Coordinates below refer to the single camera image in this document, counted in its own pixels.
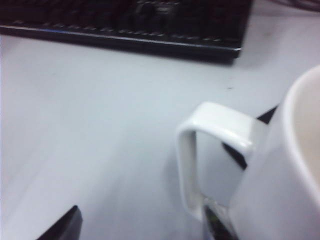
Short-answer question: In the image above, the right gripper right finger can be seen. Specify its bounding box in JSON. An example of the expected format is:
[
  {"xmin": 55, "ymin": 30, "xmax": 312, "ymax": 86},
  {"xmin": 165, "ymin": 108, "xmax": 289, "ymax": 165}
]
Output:
[{"xmin": 203, "ymin": 198, "xmax": 239, "ymax": 240}]

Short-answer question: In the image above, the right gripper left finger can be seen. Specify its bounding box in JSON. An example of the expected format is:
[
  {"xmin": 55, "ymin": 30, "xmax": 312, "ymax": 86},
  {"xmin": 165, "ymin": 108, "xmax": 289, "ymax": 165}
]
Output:
[{"xmin": 37, "ymin": 204, "xmax": 83, "ymax": 240}]

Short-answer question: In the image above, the white ceramic mug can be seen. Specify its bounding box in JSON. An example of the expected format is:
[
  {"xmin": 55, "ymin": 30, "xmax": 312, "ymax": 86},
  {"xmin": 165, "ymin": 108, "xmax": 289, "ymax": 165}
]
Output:
[{"xmin": 176, "ymin": 64, "xmax": 320, "ymax": 240}]

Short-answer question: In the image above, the black mouse pad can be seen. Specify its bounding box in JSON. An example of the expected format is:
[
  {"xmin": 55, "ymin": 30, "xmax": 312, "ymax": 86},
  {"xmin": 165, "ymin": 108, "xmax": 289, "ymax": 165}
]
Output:
[{"xmin": 221, "ymin": 105, "xmax": 279, "ymax": 170}]

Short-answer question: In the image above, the black keyboard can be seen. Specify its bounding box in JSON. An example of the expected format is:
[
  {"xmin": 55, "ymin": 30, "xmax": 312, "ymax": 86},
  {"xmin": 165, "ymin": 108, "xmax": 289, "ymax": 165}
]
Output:
[{"xmin": 0, "ymin": 0, "xmax": 253, "ymax": 65}]

